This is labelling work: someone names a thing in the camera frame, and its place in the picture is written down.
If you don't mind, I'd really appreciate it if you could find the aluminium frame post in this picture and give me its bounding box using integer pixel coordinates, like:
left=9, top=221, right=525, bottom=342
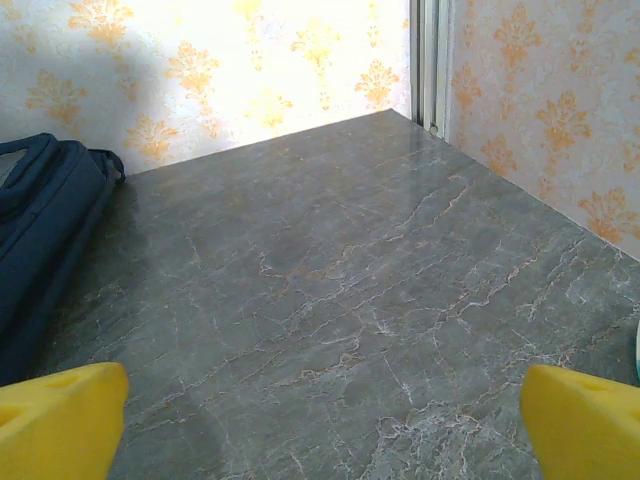
left=408, top=0, right=455, bottom=139

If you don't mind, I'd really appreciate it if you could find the navy student backpack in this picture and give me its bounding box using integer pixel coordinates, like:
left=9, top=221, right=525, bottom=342
left=0, top=132, right=127, bottom=387

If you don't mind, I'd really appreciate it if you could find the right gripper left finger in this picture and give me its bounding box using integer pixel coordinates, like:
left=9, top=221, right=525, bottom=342
left=0, top=362, right=130, bottom=480

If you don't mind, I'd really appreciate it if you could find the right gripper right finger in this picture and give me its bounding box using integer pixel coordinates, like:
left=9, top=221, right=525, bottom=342
left=519, top=363, right=640, bottom=480

